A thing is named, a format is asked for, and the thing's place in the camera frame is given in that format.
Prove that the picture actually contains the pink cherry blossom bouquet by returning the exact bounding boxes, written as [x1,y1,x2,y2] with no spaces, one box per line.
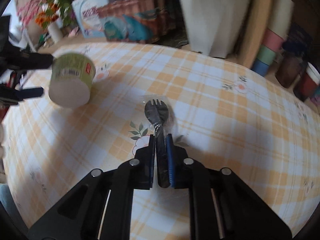
[17,0,75,29]

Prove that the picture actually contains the green paper noodle cup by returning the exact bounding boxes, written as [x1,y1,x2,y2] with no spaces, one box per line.
[48,53,96,108]

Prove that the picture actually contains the wooden shelf unit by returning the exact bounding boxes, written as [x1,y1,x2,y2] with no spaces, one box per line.
[236,0,319,69]

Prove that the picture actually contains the white blue probiotic box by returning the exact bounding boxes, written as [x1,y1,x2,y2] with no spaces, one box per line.
[72,0,108,38]

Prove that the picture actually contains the white angular flower vase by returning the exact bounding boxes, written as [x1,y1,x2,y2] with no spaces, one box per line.
[180,0,250,59]

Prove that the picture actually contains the low wooden cabinet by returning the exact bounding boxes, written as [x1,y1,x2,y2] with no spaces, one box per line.
[37,34,106,54]

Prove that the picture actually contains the orange plaid tablecloth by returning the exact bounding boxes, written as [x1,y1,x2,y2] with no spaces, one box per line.
[3,43,319,234]

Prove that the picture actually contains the black plastic fork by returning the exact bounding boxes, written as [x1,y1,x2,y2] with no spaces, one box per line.
[144,98,170,188]

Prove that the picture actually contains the red cup white rim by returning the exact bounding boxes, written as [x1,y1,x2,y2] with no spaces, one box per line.
[293,62,320,102]

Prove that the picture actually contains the dark brown cup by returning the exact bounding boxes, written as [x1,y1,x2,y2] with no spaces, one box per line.
[275,51,303,88]

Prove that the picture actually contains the pink teal gift box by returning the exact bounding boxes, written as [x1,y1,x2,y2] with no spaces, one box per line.
[97,0,177,43]

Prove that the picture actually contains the stack of pastel cups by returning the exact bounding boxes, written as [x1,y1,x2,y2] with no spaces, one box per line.
[251,0,294,76]

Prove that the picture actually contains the small white vase orange flowers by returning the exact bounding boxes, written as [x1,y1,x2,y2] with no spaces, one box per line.
[35,3,63,43]

